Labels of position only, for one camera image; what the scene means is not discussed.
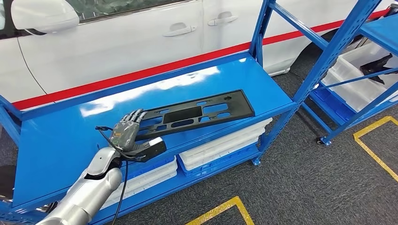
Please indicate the white car with red stripe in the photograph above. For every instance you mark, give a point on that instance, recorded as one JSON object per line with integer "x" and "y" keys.
{"x": 108, "y": 56}

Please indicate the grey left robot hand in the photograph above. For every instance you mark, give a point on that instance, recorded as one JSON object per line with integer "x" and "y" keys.
{"x": 124, "y": 133}

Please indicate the blue metal shelf rack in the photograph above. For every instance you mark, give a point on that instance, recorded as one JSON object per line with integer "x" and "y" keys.
{"x": 381, "y": 32}
{"x": 202, "y": 77}

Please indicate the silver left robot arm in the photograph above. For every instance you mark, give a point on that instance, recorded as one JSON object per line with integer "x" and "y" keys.
{"x": 90, "y": 192}

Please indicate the blue plastic bin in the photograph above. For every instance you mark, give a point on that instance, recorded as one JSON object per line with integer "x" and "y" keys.
{"x": 214, "y": 167}
{"x": 335, "y": 108}
{"x": 149, "y": 166}

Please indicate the black plastic plate frame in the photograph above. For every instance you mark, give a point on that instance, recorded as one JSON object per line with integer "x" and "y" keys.
{"x": 242, "y": 107}

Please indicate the white plastic bin stack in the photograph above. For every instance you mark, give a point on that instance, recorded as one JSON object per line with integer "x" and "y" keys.
{"x": 146, "y": 181}
{"x": 224, "y": 146}

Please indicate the black plastic trim part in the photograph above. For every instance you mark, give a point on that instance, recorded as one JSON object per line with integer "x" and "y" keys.
{"x": 373, "y": 68}

